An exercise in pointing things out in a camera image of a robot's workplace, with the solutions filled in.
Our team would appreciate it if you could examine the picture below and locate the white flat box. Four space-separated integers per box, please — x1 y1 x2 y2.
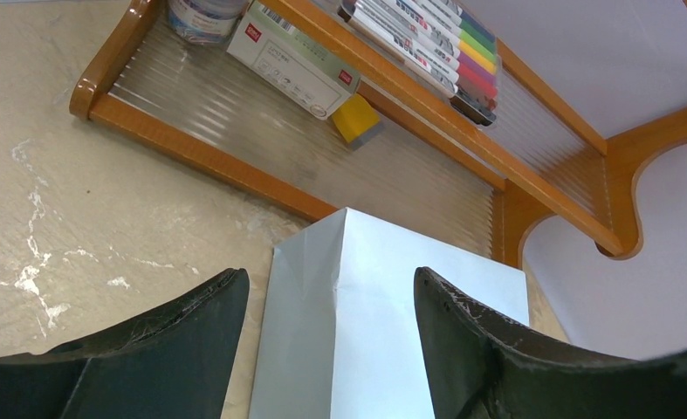
228 1 361 120

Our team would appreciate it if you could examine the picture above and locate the blue lid white jar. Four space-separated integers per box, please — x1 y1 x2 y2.
167 0 249 45

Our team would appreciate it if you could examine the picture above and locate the set of coloured markers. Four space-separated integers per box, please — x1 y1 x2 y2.
338 1 498 127

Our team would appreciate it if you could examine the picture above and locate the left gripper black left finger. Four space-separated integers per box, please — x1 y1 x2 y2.
0 269 250 418

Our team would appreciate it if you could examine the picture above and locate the yellow small bottle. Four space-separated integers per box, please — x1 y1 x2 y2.
332 93 384 149

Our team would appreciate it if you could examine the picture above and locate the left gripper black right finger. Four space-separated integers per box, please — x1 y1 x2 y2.
414 267 687 418

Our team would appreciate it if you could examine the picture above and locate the white blue paper bag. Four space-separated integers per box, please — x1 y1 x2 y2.
249 208 529 418

